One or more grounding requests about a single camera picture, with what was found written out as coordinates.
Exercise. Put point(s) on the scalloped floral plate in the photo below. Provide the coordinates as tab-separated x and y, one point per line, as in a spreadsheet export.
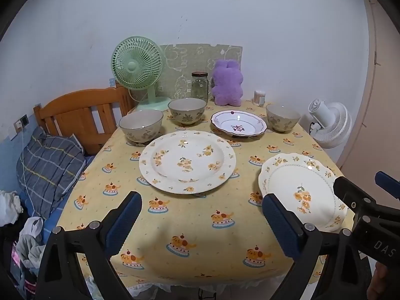
300	181

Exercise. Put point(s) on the purple rimmed plate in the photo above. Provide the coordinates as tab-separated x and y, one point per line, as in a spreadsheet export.
237	122

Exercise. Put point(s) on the glass jar with dark lid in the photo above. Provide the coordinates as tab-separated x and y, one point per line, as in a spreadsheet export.
200	87

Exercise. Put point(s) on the yellow cake print tablecloth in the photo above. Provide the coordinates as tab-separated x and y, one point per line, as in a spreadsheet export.
203	218

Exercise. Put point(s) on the green patterned board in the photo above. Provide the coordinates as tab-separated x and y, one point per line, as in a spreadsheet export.
181	62

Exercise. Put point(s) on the blue wall sticker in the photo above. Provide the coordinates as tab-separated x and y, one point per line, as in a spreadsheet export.
112	82

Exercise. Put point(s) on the person's right hand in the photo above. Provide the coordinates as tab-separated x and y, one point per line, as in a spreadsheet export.
378	281

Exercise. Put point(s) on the dark clothes pile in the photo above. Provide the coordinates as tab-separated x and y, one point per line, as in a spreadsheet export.
7	250

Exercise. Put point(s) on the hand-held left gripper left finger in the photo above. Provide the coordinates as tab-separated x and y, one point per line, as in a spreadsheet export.
125	222

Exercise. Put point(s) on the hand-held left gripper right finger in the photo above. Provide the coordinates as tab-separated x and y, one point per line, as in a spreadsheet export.
281	225

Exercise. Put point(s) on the grey plaid pillow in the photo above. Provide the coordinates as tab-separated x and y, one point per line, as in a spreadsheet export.
50	168

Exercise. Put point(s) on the white lace table cover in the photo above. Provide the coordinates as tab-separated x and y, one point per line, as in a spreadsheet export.
140	289

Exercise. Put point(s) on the green desk fan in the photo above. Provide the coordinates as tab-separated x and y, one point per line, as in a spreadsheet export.
131	65

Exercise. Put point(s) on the large round floral plate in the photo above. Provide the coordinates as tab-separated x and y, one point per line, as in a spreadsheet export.
187	162

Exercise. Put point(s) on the white desk fan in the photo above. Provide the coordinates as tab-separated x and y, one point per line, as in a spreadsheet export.
334	125

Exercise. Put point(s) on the grey crumpled garment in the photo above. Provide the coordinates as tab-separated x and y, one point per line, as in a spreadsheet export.
31	240

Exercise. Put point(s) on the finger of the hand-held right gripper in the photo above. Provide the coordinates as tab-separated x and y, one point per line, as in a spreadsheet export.
389	184
350	193

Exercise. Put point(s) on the floral ceramic bowl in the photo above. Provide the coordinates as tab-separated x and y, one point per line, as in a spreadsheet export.
187	112
282	118
140	128

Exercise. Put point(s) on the purple plush toy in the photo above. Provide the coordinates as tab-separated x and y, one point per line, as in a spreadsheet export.
226	84

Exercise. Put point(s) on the white crumpled cloth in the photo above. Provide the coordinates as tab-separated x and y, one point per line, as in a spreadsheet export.
9	206

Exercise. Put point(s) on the wooden bed headboard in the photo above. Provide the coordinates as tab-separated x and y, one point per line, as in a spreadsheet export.
72	106

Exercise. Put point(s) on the wall socket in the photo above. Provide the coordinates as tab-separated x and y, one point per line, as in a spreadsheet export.
23	121

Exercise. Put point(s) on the beige door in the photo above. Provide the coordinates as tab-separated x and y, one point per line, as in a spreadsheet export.
381	100

